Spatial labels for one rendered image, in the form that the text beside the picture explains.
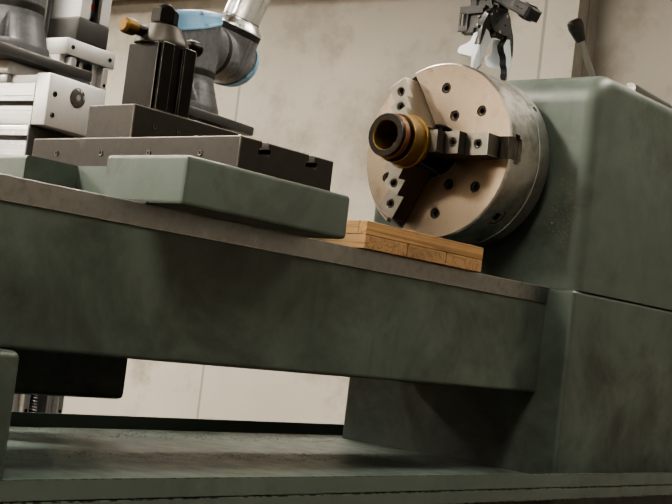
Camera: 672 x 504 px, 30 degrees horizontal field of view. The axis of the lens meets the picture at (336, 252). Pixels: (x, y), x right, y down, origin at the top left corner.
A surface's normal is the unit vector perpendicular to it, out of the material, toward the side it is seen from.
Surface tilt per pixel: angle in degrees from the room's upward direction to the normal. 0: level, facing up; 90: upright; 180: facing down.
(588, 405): 90
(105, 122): 90
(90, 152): 90
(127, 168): 90
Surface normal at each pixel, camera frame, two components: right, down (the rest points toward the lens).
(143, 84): -0.64, -0.13
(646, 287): 0.76, 0.05
